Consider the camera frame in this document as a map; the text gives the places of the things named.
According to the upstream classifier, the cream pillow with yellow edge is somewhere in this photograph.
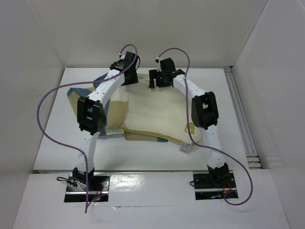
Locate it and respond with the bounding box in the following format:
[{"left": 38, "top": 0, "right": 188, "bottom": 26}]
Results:
[{"left": 123, "top": 73, "right": 191, "bottom": 143}]

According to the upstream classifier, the blue beige patchwork pillowcase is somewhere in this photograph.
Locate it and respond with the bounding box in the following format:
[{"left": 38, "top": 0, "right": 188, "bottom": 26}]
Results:
[{"left": 67, "top": 83, "right": 168, "bottom": 143}]

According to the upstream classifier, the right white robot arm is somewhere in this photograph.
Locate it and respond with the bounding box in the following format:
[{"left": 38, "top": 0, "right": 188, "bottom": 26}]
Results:
[{"left": 149, "top": 69, "right": 229, "bottom": 187}]

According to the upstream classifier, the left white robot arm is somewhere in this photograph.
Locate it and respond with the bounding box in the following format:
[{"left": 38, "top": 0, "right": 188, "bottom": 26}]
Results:
[{"left": 72, "top": 60, "right": 138, "bottom": 190}]

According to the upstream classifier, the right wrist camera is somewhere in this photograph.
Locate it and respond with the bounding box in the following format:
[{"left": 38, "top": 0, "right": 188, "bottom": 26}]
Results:
[{"left": 159, "top": 58, "right": 176, "bottom": 72}]

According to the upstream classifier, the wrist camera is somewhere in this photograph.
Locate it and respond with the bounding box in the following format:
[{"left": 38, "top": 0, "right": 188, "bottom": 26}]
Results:
[
  {"left": 122, "top": 52, "right": 139, "bottom": 66},
  {"left": 159, "top": 58, "right": 176, "bottom": 72}
]

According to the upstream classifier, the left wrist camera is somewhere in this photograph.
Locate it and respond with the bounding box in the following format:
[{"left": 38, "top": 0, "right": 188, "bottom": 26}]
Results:
[{"left": 122, "top": 52, "right": 139, "bottom": 66}]

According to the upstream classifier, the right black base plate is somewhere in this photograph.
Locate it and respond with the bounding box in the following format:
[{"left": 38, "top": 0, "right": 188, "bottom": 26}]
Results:
[{"left": 193, "top": 173, "right": 236, "bottom": 189}]

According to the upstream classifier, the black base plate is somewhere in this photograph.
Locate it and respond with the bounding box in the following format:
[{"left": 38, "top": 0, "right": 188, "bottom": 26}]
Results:
[
  {"left": 66, "top": 175, "right": 110, "bottom": 193},
  {"left": 193, "top": 173, "right": 236, "bottom": 189}
]

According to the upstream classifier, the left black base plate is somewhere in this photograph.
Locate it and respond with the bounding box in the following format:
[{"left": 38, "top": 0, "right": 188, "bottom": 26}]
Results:
[{"left": 66, "top": 175, "right": 110, "bottom": 193}]

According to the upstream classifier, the aluminium rail right side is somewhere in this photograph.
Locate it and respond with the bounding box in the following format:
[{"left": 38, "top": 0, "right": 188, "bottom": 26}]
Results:
[{"left": 224, "top": 66, "right": 263, "bottom": 169}]

